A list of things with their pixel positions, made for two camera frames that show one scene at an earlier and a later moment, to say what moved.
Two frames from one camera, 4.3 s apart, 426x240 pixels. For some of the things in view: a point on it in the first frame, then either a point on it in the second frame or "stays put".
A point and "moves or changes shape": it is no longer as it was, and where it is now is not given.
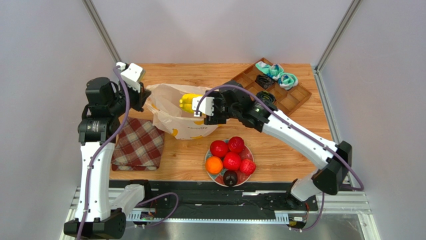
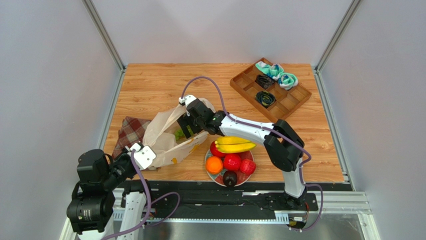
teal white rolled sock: (274, 70) stays put
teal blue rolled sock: (287, 81) stays put
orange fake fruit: (214, 165) stays put
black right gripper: (217, 108) → (185, 123)
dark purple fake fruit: (230, 178) stays put
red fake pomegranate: (247, 167) stays put
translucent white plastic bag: (164, 104) → (164, 135)
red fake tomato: (218, 148) stays put
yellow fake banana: (186, 102) moves or changes shape
